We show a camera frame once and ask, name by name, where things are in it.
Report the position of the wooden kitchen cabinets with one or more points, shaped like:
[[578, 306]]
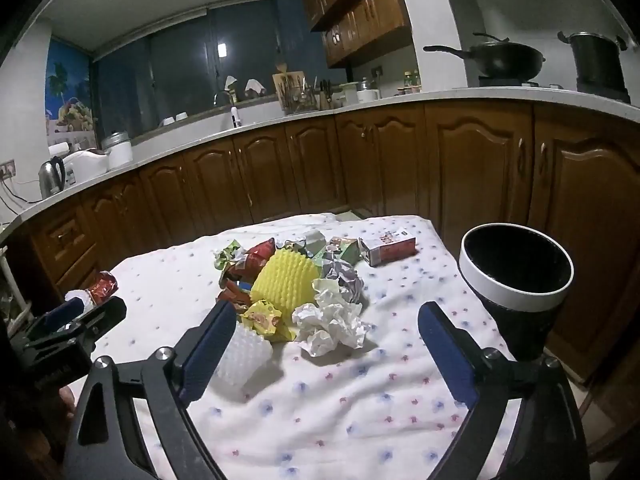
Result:
[[390, 160], [360, 10]]

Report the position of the small crumpled white paper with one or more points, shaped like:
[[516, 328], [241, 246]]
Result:
[[330, 291]]

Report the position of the steel electric kettle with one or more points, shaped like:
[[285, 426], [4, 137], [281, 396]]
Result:
[[51, 177]]

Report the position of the red snack bag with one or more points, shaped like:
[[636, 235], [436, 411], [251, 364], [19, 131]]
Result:
[[252, 260]]

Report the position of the black stockpot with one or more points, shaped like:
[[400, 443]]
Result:
[[595, 62]]

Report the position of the wooden lower kitchen cabinets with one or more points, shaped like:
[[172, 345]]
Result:
[[390, 160]]

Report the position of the small red wrapper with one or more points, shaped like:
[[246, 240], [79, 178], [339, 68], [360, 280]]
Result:
[[232, 292]]

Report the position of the kitchen window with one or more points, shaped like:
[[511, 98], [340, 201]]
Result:
[[175, 70]]

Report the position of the black wok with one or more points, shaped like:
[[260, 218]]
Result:
[[500, 60]]

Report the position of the white dotted blanket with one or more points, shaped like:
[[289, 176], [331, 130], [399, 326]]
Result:
[[350, 410]]

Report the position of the yellow foam fruit net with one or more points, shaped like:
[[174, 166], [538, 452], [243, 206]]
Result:
[[285, 282]]

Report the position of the white soap bottle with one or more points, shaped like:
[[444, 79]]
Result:
[[235, 117]]

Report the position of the crumpled grey paper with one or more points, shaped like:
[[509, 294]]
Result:
[[342, 270]]

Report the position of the white jug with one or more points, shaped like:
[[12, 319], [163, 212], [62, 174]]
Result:
[[368, 96]]

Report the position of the yellow snack wrapper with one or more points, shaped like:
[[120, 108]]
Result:
[[262, 317]]

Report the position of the wall poster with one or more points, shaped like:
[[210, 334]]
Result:
[[70, 90]]

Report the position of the white kitchen countertop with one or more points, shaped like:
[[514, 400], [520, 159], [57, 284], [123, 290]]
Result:
[[250, 127]]

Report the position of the green carton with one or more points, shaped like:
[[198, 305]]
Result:
[[345, 250]]

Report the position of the white canister with metal lid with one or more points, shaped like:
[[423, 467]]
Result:
[[118, 151]]

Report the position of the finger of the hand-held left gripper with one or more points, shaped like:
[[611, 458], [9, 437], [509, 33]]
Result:
[[62, 312], [102, 315]]

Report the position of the white rice cooker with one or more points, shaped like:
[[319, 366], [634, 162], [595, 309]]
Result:
[[87, 165]]

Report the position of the silver wrapper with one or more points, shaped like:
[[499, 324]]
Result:
[[314, 242]]

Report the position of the wall socket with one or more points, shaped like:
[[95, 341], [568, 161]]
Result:
[[7, 169]]

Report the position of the gas stove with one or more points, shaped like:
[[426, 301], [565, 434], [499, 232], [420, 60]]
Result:
[[507, 81]]

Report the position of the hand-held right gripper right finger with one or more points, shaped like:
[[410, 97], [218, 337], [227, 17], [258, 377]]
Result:
[[447, 355]]

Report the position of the red and white carton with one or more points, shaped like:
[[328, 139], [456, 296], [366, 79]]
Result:
[[390, 250]]

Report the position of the wooden upper kitchen cabinets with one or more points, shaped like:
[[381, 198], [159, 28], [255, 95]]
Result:
[[360, 10]]

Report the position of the green drink bottle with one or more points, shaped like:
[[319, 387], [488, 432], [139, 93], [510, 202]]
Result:
[[411, 82]]

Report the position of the shiny red packet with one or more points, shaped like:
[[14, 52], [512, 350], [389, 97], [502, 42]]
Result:
[[104, 286]]

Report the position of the green juice pouch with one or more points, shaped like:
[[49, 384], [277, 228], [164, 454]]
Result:
[[229, 254]]

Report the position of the wooden cutting board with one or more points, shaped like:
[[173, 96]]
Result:
[[287, 82]]

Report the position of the large crumpled white paper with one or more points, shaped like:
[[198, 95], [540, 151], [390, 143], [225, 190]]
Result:
[[330, 330]]

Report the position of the small green wrapper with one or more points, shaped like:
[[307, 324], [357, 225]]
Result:
[[295, 246]]

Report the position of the dish rack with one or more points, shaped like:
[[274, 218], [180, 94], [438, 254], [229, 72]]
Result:
[[302, 100]]

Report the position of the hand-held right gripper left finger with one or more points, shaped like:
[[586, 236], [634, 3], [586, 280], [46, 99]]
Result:
[[207, 355]]

